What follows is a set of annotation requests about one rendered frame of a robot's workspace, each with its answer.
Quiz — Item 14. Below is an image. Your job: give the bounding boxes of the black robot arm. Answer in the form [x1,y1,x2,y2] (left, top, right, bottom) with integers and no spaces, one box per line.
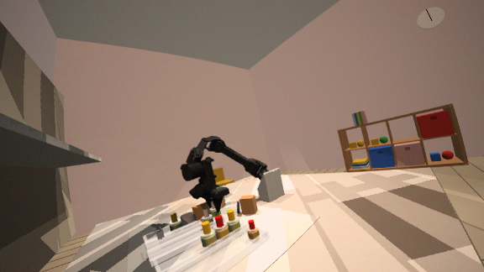
[181,136,269,199]

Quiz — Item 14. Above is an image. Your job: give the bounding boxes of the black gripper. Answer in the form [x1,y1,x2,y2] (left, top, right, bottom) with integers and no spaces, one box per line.
[199,173,229,212]

